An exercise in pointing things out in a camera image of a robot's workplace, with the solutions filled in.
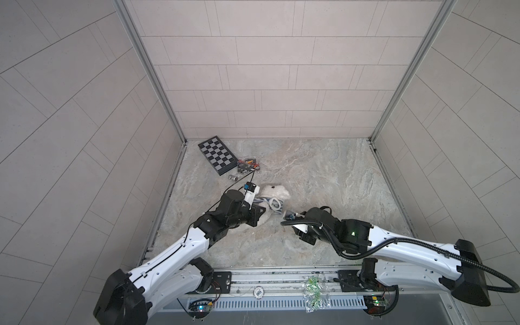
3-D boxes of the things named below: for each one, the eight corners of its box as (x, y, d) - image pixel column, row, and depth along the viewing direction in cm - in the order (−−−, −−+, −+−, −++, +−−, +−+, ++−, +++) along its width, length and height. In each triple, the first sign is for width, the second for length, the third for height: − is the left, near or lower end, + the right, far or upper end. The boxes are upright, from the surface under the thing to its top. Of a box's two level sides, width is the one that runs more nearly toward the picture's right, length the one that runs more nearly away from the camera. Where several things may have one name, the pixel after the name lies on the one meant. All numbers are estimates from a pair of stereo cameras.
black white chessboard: (219, 176, 102) (218, 172, 99) (198, 149, 114) (197, 145, 111) (239, 164, 107) (238, 160, 104) (217, 139, 119) (216, 135, 116)
